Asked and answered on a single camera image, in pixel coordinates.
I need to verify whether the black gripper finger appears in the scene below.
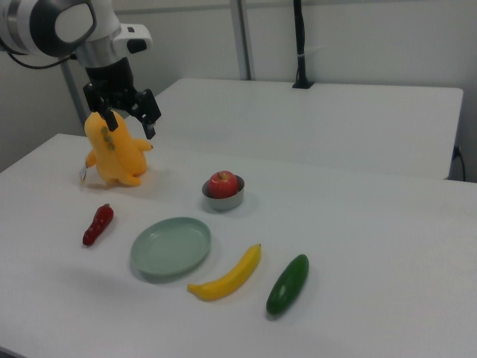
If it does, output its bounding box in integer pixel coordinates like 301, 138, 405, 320
82, 82, 119, 132
128, 88, 163, 140

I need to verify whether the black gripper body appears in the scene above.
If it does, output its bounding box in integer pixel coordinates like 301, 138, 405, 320
84, 58, 136, 107

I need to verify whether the yellow banana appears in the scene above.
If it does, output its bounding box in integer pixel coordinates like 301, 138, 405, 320
186, 243, 262, 302

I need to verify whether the light green plastic plate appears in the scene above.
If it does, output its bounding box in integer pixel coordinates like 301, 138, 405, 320
130, 217, 212, 278

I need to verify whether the orange plush toy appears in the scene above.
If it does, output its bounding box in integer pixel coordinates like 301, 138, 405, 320
83, 110, 155, 187

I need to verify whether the red apple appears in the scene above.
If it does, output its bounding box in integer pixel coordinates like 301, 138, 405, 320
207, 170, 240, 199

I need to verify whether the small grey metal bowl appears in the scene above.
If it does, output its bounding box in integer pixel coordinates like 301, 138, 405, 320
201, 177, 246, 213

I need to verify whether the red chili pepper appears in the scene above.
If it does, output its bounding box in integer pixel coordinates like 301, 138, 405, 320
82, 203, 115, 248

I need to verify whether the black pole with clamp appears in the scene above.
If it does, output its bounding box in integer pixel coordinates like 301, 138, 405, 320
291, 0, 316, 90

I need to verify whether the green cucumber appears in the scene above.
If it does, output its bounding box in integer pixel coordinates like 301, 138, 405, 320
265, 254, 310, 315

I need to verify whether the grey partition post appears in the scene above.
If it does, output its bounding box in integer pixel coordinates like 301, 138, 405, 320
228, 0, 259, 81
60, 61, 89, 130

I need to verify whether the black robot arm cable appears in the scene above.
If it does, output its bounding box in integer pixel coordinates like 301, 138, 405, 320
0, 40, 78, 70

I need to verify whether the black table cable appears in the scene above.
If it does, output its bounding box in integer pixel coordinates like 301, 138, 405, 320
452, 145, 467, 182

